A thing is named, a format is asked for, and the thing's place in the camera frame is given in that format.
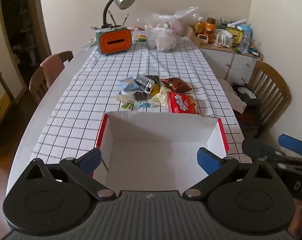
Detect wooden slatted chair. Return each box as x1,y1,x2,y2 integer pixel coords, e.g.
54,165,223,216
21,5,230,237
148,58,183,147
231,60,292,137

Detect orange teal tissue box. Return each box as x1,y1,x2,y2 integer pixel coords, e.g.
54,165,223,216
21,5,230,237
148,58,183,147
95,26,133,55

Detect orange brown bottle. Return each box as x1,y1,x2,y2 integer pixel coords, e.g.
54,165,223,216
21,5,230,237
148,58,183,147
205,18,217,43

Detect pink cloth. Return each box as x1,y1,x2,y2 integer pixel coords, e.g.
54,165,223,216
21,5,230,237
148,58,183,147
40,54,66,87

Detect yellow snack packet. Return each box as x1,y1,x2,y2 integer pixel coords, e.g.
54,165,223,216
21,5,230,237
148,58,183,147
151,85,167,97

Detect white tube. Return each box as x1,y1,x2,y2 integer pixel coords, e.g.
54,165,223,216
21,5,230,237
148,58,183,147
227,19,248,27

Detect slim orange bottle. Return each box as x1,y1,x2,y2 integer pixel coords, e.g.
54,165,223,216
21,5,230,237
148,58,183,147
195,17,205,36

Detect green white flat box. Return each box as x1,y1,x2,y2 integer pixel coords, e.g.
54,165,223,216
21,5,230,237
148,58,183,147
132,33,148,43

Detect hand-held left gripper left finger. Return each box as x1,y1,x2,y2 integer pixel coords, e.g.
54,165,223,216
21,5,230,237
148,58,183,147
23,148,116,202

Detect large clear plastic bag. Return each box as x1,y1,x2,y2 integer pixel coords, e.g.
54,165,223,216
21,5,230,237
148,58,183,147
137,6,199,37

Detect clear water bottle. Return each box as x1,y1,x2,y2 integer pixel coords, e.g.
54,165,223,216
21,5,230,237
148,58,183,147
239,27,250,53

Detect person's right hand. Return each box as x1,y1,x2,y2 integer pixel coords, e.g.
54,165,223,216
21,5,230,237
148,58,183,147
290,200,302,239

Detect silver foil snack packet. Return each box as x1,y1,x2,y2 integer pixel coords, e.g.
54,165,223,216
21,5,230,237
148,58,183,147
135,74,155,94

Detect black gold snack packet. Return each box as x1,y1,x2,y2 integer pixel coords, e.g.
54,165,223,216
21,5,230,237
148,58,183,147
133,91,148,101

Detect white cardboard box red rim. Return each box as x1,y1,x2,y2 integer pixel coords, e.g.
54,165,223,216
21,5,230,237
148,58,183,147
90,112,229,193

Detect yellow tissue box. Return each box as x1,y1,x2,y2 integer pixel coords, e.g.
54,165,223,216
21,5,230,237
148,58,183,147
225,27,244,43

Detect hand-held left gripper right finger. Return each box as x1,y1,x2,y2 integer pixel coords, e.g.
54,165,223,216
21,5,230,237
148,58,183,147
182,147,277,201

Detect light blue snack packet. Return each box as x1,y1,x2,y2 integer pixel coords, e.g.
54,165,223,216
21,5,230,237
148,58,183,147
120,77,141,94

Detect white drawer cabinet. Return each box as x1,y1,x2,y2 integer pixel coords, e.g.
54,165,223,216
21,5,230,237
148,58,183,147
198,42,264,85

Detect white paper bag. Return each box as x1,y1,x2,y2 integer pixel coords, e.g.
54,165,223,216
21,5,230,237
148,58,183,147
215,30,232,48

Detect red cloth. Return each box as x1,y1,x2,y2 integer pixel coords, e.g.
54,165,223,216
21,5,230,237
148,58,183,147
241,106,262,125

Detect orange red foil snack packet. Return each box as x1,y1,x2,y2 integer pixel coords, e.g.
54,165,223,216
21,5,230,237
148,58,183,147
162,78,192,93

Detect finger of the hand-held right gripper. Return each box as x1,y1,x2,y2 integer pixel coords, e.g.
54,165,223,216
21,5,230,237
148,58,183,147
278,134,302,159
242,139,295,170

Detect black bag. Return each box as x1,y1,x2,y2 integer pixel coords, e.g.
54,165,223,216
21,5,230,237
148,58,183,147
232,84,261,105

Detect pale cream snack packet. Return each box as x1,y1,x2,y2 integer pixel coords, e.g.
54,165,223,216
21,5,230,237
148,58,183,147
151,92,169,106

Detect white black checked tablecloth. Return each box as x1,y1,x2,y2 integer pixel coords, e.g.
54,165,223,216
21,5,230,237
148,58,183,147
28,34,244,178

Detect dark shelf unit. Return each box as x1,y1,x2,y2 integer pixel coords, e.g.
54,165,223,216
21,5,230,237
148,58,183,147
0,0,52,80

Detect plastic bag white contents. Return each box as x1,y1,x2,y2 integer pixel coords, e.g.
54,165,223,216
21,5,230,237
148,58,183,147
147,27,178,53

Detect white cloth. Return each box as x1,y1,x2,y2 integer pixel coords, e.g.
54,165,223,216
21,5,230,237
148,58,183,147
217,79,247,112

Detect red white snack bag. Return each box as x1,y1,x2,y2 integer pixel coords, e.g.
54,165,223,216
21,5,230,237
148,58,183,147
167,92,199,115

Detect clear plastic wrapper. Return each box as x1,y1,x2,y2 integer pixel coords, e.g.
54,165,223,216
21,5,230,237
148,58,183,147
82,39,97,51

